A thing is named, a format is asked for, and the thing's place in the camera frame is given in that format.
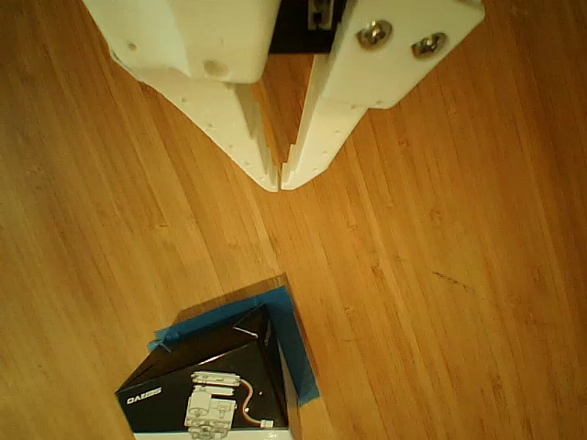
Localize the black and white servo box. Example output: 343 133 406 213
114 303 295 440

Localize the blue tape square target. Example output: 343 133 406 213
147 285 321 407

